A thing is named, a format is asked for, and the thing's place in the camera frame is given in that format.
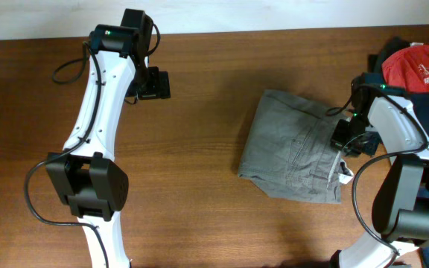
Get black garment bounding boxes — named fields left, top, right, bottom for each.
left=367, top=36, right=411, bottom=73

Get grey shorts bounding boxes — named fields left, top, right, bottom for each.
left=238, top=89, right=345, bottom=204

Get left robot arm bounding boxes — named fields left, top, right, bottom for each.
left=45, top=9, right=171, bottom=267

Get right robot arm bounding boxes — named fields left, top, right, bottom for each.
left=326, top=72, right=429, bottom=267

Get red garment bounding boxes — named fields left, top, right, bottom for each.
left=381, top=45, right=429, bottom=94

